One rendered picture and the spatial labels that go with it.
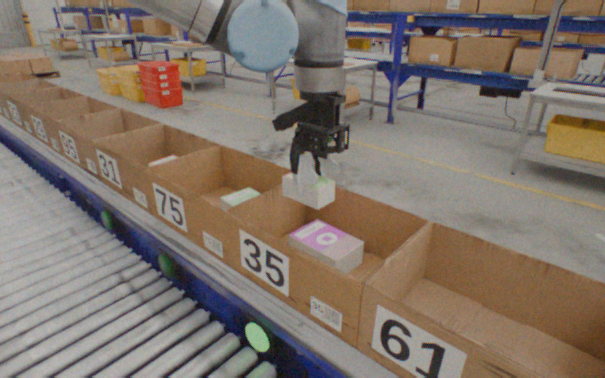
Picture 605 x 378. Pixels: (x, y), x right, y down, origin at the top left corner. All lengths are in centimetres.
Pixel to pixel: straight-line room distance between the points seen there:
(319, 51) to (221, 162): 81
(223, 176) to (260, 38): 97
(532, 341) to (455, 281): 19
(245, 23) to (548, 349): 81
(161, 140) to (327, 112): 111
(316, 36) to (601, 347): 78
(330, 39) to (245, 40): 21
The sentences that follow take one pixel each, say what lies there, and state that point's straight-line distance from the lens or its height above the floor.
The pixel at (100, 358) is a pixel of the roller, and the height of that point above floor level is 75.
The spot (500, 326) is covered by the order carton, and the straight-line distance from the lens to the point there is 96.
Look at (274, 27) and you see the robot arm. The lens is 51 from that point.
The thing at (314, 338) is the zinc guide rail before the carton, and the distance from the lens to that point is 83.
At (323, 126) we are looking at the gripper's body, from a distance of 71.
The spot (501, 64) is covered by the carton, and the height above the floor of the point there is 88.
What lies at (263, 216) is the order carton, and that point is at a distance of 103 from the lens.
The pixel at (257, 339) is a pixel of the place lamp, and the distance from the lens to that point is 93.
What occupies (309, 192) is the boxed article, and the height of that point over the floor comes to 116.
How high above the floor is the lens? 150
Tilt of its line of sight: 27 degrees down
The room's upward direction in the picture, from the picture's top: straight up
